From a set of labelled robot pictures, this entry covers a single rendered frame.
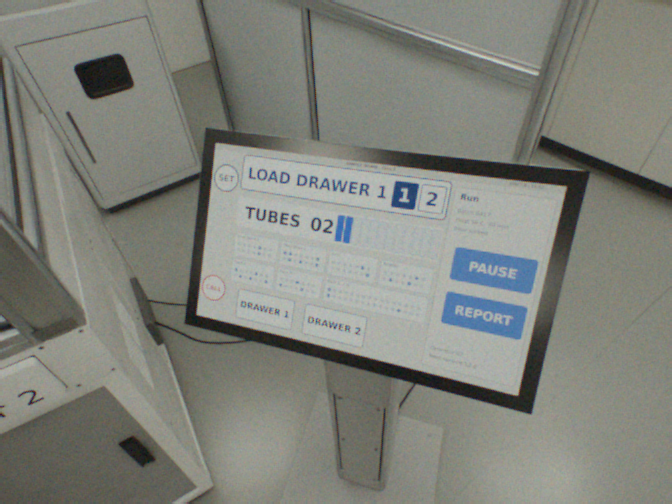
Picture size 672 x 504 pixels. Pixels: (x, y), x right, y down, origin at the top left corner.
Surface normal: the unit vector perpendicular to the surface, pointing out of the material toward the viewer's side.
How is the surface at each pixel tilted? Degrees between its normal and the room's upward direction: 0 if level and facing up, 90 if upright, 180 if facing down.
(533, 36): 90
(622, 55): 90
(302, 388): 0
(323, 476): 5
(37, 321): 90
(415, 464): 5
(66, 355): 90
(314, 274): 50
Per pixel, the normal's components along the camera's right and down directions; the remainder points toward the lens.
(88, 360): 0.49, 0.61
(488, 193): -0.29, 0.10
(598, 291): -0.07, -0.69
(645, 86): -0.79, 0.47
